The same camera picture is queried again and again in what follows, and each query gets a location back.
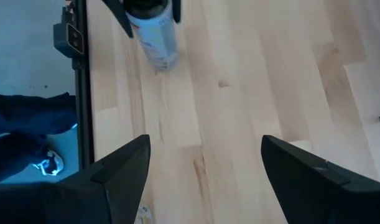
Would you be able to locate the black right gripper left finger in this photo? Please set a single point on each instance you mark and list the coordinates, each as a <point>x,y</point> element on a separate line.
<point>84,202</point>

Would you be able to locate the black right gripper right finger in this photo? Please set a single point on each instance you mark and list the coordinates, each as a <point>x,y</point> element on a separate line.
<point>326,199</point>

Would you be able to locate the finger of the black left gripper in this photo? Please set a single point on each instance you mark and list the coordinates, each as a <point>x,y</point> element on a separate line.
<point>176,11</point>
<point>121,15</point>

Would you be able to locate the Celsius Tropical Vibe can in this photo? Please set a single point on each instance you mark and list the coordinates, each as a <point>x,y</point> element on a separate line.
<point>155,40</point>

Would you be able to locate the silver-top beverage can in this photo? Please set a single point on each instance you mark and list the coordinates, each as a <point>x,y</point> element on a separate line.
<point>143,215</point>

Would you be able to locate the person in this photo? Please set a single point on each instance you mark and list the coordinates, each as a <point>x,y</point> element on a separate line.
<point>25,118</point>

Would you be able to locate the black table-level camera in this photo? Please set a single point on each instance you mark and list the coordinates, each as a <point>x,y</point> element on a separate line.
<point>70,39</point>

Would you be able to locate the black aluminium table frame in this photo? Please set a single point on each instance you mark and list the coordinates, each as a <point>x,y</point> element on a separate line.
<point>84,109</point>

